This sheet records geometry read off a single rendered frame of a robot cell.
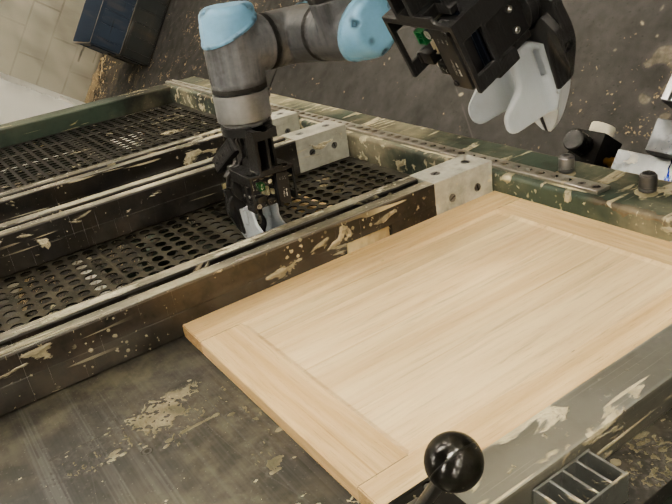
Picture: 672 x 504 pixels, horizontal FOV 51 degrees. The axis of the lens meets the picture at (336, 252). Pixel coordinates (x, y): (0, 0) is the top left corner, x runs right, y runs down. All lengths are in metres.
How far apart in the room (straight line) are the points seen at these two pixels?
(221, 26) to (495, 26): 0.51
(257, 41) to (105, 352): 0.43
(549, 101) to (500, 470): 0.29
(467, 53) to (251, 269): 0.56
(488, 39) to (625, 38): 1.86
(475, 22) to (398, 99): 2.40
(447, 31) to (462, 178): 0.70
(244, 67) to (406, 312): 0.37
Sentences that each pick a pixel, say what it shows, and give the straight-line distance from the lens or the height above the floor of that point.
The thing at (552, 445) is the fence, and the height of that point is 1.26.
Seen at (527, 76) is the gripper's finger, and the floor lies 1.42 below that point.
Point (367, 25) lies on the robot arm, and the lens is 0.86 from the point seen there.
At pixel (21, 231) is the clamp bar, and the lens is 1.25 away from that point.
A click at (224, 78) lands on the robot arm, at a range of 0.94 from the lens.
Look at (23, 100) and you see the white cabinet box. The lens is 4.64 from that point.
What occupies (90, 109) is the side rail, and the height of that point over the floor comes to 1.12.
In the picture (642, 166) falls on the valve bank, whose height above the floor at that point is 0.74.
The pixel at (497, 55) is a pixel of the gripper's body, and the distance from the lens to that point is 0.47.
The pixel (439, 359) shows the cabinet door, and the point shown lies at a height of 1.21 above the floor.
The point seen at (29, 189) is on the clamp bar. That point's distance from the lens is 1.48.
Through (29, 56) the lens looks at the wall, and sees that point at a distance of 6.05.
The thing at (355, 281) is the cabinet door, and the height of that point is 1.17.
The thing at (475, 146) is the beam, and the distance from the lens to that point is 1.32.
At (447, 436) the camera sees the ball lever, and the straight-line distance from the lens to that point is 0.46.
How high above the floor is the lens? 1.79
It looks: 39 degrees down
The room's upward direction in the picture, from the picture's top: 74 degrees counter-clockwise
